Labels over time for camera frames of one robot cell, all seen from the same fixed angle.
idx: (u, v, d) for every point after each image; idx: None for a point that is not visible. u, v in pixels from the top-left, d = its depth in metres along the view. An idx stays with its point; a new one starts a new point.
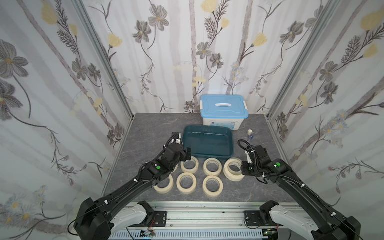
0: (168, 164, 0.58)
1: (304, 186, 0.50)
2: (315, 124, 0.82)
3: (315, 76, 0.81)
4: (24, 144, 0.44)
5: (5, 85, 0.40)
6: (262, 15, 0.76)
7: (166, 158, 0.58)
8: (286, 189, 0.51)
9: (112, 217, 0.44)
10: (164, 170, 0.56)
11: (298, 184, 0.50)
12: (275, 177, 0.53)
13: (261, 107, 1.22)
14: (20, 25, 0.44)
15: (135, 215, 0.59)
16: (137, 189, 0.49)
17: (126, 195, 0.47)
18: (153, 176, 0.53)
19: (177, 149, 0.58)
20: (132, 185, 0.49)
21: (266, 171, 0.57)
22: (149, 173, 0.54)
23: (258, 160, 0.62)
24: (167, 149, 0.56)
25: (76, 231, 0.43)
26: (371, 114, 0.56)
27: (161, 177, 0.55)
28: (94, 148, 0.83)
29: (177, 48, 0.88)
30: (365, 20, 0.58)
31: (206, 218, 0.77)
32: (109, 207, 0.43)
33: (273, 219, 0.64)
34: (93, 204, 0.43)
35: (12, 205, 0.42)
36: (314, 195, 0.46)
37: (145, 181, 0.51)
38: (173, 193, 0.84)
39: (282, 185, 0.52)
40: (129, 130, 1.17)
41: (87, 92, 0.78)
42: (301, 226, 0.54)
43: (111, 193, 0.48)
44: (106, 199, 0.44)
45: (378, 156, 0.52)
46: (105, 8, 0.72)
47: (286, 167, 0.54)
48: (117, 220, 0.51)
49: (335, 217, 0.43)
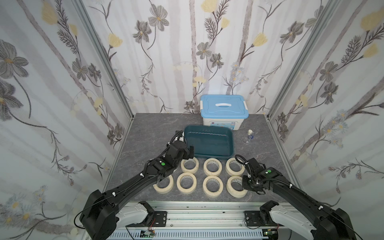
0: (173, 160, 0.59)
1: (291, 186, 0.55)
2: (315, 124, 0.82)
3: (315, 76, 0.81)
4: (24, 144, 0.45)
5: (5, 85, 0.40)
6: (262, 15, 0.76)
7: (170, 154, 0.59)
8: (279, 193, 0.56)
9: (118, 209, 0.44)
10: (168, 167, 0.58)
11: (286, 184, 0.56)
12: (267, 181, 0.59)
13: (261, 107, 1.22)
14: (20, 25, 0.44)
15: (138, 211, 0.60)
16: (143, 183, 0.50)
17: (133, 188, 0.48)
18: (158, 172, 0.54)
19: (181, 146, 0.60)
20: (138, 179, 0.50)
21: (260, 178, 0.64)
22: (154, 169, 0.55)
23: (252, 171, 0.69)
24: (171, 145, 0.58)
25: (83, 224, 0.43)
26: (371, 114, 0.56)
27: (165, 173, 0.57)
28: (94, 148, 0.83)
29: (177, 48, 0.88)
30: (365, 20, 0.58)
31: (207, 218, 0.77)
32: (116, 200, 0.43)
33: (273, 219, 0.64)
34: (100, 196, 0.43)
35: (12, 205, 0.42)
36: (302, 193, 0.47)
37: (150, 176, 0.53)
38: (173, 193, 0.84)
39: (275, 189, 0.57)
40: (129, 130, 1.17)
41: (88, 92, 0.78)
42: (301, 226, 0.53)
43: (118, 186, 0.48)
44: (113, 191, 0.46)
45: (379, 156, 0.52)
46: (105, 8, 0.72)
47: (276, 172, 0.61)
48: (121, 215, 0.51)
49: (323, 210, 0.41)
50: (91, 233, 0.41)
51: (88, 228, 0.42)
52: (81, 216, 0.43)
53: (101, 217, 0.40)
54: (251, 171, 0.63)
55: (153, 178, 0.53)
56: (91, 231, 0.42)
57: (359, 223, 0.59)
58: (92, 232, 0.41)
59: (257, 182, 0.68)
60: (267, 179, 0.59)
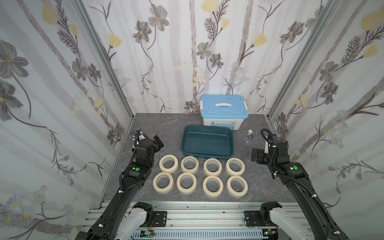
0: (145, 161, 0.57)
1: (314, 196, 0.47)
2: (315, 124, 0.82)
3: (315, 76, 0.81)
4: (24, 145, 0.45)
5: (5, 85, 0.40)
6: (262, 15, 0.76)
7: (142, 156, 0.56)
8: (295, 195, 0.50)
9: (114, 235, 0.43)
10: (144, 169, 0.56)
11: (308, 193, 0.47)
12: (288, 179, 0.51)
13: (261, 107, 1.22)
14: (20, 26, 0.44)
15: (136, 217, 0.60)
16: (127, 197, 0.48)
17: (118, 209, 0.45)
18: (138, 178, 0.53)
19: (147, 143, 0.57)
20: (119, 198, 0.47)
21: (281, 171, 0.54)
22: (131, 178, 0.53)
23: (276, 156, 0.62)
24: (137, 148, 0.55)
25: None
26: (371, 114, 0.56)
27: (145, 176, 0.55)
28: (94, 148, 0.83)
29: (177, 48, 0.88)
30: (365, 20, 0.58)
31: (206, 218, 0.77)
32: (107, 229, 0.41)
33: (271, 218, 0.65)
34: (88, 234, 0.40)
35: (12, 205, 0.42)
36: (323, 208, 0.45)
37: (130, 187, 0.50)
38: (173, 193, 0.84)
39: (292, 190, 0.51)
40: (129, 130, 1.17)
41: (88, 92, 0.78)
42: (298, 234, 0.53)
43: (102, 215, 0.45)
44: (99, 223, 0.42)
45: (379, 156, 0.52)
46: (105, 8, 0.72)
47: (302, 172, 0.51)
48: (120, 233, 0.50)
49: (337, 235, 0.41)
50: None
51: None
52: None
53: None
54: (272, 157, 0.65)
55: (136, 186, 0.52)
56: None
57: (359, 223, 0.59)
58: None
59: (275, 173, 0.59)
60: (290, 178, 0.51)
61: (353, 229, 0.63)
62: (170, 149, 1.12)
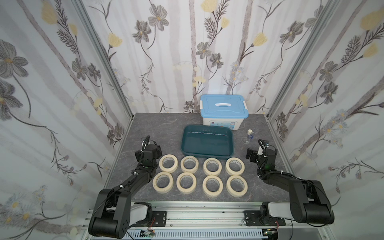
0: (152, 162, 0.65)
1: (283, 172, 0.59)
2: (315, 124, 0.82)
3: (315, 76, 0.81)
4: (24, 145, 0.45)
5: (5, 85, 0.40)
6: (262, 15, 0.76)
7: (148, 159, 0.69)
8: (272, 181, 0.66)
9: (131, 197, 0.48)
10: (151, 168, 0.67)
11: (279, 172, 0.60)
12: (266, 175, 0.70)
13: (261, 107, 1.22)
14: (21, 26, 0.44)
15: (139, 207, 0.61)
16: (140, 179, 0.57)
17: (135, 182, 0.54)
18: (149, 172, 0.64)
19: (152, 148, 0.69)
20: (134, 177, 0.57)
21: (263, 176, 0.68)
22: (142, 171, 0.63)
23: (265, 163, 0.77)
24: (145, 151, 0.67)
25: (97, 226, 0.42)
26: (371, 114, 0.56)
27: (152, 174, 0.66)
28: (94, 148, 0.83)
29: (177, 48, 0.88)
30: (365, 20, 0.58)
31: (207, 218, 0.77)
32: (127, 189, 0.49)
33: (270, 212, 0.65)
34: (111, 190, 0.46)
35: (12, 205, 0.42)
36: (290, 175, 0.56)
37: (143, 174, 0.61)
38: (173, 193, 0.84)
39: (270, 179, 0.68)
40: (129, 130, 1.17)
41: (88, 92, 0.78)
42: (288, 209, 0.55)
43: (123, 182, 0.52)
44: (121, 184, 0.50)
45: (379, 156, 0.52)
46: (105, 8, 0.72)
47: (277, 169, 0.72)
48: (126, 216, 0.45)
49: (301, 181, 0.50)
50: (112, 226, 0.42)
51: (104, 229, 0.41)
52: (91, 223, 0.42)
53: (121, 203, 0.43)
54: (260, 163, 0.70)
55: (146, 176, 0.62)
56: (111, 230, 0.41)
57: (359, 223, 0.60)
58: (112, 231, 0.41)
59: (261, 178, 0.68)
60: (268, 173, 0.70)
61: (353, 229, 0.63)
62: (170, 149, 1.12)
